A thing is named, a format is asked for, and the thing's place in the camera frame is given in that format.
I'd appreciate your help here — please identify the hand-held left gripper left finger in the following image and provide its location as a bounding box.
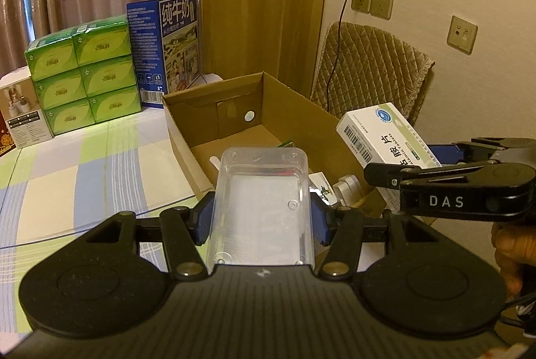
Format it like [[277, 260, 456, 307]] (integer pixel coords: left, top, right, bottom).
[[86, 191, 216, 283]]

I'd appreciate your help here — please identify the clear plastic container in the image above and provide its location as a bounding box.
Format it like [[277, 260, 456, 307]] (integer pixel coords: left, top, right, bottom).
[[206, 147, 316, 270]]

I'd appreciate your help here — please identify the blue milk carton box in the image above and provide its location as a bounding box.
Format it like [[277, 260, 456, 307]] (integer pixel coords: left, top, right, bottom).
[[127, 0, 199, 109]]

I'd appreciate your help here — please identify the white square night light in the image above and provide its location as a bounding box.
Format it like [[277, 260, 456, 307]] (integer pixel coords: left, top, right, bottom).
[[333, 174, 365, 204]]

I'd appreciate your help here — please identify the green and white medicine box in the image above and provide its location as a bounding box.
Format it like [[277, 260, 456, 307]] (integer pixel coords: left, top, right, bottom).
[[336, 103, 443, 213]]

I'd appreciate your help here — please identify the checked cloth desktop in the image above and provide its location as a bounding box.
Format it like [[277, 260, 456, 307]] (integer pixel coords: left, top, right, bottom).
[[0, 105, 218, 343]]

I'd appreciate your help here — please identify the chair with quilted beige cover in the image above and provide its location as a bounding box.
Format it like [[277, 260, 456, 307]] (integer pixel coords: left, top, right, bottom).
[[311, 21, 436, 127]]

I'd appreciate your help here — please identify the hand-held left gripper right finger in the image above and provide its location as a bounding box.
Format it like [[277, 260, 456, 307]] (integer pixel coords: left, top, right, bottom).
[[310, 195, 434, 281]]

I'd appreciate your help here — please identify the grey charger cable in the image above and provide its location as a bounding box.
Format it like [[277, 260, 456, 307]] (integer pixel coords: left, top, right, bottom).
[[327, 0, 366, 115]]

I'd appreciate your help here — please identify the person's right hand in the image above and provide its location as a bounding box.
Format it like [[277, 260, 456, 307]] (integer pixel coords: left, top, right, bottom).
[[491, 222, 524, 299]]

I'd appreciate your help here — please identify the stack of green tissue packs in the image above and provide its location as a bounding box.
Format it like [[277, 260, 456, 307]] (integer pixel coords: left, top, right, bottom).
[[24, 19, 142, 135]]

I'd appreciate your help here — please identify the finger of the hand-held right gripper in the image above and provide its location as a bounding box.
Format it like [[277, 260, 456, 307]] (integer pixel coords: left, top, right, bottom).
[[363, 160, 493, 189], [429, 137, 520, 167]]

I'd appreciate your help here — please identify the beige wall data plate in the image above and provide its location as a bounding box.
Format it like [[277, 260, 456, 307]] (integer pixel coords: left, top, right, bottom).
[[447, 15, 478, 54]]

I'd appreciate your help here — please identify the brown cardboard box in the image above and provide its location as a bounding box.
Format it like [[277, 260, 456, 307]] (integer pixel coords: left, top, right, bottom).
[[162, 71, 388, 214]]

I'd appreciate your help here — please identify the white product box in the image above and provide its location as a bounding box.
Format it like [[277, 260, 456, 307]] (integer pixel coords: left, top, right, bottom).
[[0, 68, 53, 150]]

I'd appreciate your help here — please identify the long white carton box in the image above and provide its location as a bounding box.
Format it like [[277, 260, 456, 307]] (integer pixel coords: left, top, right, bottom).
[[309, 172, 338, 199]]

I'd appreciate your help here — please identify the red printed box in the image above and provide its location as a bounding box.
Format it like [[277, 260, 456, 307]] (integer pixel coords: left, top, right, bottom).
[[0, 120, 18, 161]]

